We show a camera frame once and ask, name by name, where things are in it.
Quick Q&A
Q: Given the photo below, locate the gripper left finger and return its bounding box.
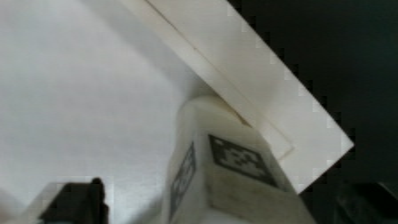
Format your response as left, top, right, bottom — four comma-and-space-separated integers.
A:
40, 178, 109, 224

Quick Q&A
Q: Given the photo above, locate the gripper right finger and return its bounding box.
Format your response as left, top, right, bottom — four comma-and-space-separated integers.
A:
335, 182, 398, 224

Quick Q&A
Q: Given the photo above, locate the white table leg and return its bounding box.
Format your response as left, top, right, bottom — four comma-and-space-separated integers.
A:
161, 96, 317, 224

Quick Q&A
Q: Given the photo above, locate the white square tabletop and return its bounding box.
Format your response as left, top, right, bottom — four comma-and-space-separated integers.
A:
0, 0, 352, 224

